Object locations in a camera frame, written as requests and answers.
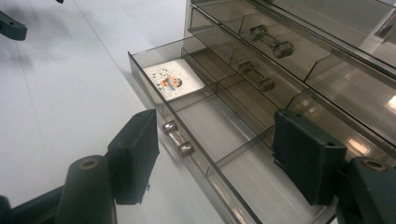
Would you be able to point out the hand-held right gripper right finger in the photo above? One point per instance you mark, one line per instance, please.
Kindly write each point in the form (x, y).
(306, 158)

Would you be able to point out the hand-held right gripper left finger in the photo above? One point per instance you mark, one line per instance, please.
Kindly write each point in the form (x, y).
(134, 161)

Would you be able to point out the transparent brown drawer box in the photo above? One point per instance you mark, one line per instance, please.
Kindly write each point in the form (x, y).
(342, 93)

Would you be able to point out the transparent brown drawer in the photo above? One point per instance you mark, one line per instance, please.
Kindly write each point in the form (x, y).
(218, 130)
(257, 76)
(271, 41)

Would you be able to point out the white card with cartoon print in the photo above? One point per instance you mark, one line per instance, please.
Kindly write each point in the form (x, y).
(174, 81)

